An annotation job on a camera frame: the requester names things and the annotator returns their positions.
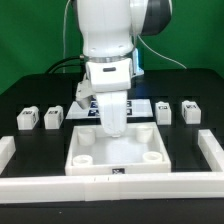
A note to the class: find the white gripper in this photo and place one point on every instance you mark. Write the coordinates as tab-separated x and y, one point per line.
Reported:
112	106

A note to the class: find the white square tabletop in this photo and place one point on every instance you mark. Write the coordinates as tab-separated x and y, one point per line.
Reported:
140	150

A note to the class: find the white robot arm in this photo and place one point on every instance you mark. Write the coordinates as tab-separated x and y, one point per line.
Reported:
109	29

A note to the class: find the white sheet with tags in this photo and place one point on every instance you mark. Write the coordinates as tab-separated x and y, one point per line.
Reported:
135	108

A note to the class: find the white U-shaped obstacle fence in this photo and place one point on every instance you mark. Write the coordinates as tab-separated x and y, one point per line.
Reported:
126	186

